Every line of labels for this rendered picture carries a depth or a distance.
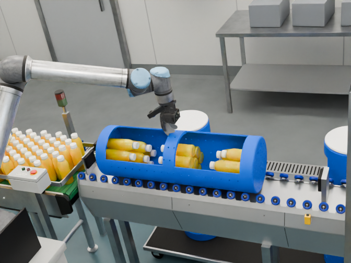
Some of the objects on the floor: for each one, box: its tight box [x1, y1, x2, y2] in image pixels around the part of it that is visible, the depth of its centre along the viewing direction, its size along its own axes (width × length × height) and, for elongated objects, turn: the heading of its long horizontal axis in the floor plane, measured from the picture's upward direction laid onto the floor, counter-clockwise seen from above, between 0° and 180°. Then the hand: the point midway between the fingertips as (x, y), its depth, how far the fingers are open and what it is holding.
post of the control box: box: [29, 192, 58, 241], centre depth 294 cm, size 4×4×100 cm
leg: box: [103, 218, 126, 263], centre depth 309 cm, size 6×6×63 cm
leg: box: [118, 220, 140, 263], centre depth 320 cm, size 6×6×63 cm
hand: (167, 133), depth 249 cm, fingers closed, pressing on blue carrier
